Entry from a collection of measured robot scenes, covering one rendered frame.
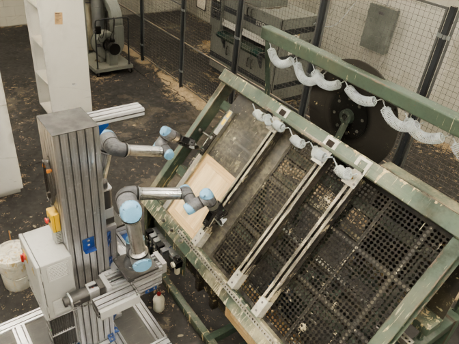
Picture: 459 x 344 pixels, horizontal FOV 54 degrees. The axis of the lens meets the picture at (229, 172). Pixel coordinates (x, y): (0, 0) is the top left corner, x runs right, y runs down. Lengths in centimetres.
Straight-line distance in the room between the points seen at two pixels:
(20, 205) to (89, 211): 264
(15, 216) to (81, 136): 284
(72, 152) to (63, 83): 428
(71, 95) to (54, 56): 61
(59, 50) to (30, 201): 221
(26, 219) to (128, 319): 186
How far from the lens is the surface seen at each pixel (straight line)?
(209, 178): 349
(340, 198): 284
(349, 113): 329
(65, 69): 672
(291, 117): 314
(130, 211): 251
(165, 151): 321
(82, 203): 275
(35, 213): 524
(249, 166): 322
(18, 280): 435
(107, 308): 297
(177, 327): 403
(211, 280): 323
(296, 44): 354
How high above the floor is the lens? 324
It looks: 34 degrees down
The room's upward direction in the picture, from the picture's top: 7 degrees clockwise
